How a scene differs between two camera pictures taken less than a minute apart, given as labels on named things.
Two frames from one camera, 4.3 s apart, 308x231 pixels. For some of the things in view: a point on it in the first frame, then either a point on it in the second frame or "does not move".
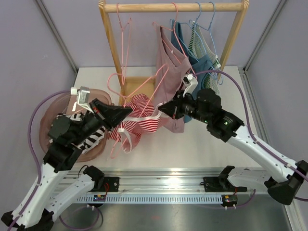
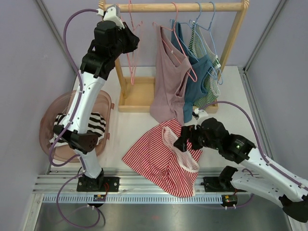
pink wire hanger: x=108 y=82 → x=132 y=76
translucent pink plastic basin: x=67 y=103 does not move
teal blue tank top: x=200 y=66 does not move
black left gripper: x=109 y=115 → x=132 y=39
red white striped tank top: x=145 y=116 → x=173 y=171
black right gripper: x=173 y=108 → x=188 y=132
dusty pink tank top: x=171 y=67 does not move
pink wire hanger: x=174 y=32 does not move
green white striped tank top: x=199 y=45 does not move
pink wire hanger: x=125 y=38 → x=130 y=8
